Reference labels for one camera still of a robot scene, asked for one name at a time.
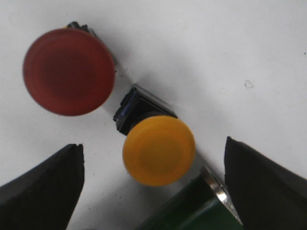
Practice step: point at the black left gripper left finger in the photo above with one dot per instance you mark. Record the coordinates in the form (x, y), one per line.
(44, 198)

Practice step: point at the green conveyor belt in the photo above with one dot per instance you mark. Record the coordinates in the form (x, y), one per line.
(195, 207)

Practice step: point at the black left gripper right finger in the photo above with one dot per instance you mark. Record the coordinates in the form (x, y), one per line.
(266, 195)

